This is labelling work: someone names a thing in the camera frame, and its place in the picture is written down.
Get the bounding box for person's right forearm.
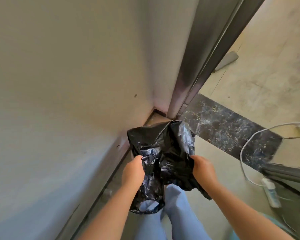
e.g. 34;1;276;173
205;181;294;240

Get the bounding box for person's left forearm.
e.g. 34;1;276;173
76;182;140;240

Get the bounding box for person's right hand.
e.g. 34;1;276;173
190;155;218;189

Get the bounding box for white power strip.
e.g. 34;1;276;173
261;177;282;209

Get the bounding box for grey metal door frame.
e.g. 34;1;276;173
167;0;268;119

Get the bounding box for light blue jeans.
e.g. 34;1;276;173
134;184;212;240

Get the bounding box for grey brick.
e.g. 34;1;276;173
214;51;239;73

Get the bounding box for black plastic garbage bag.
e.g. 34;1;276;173
127;120;212;215

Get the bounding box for person's left hand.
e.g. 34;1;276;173
121;155;145;190

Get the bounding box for white cable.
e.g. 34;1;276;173
240;121;300;187

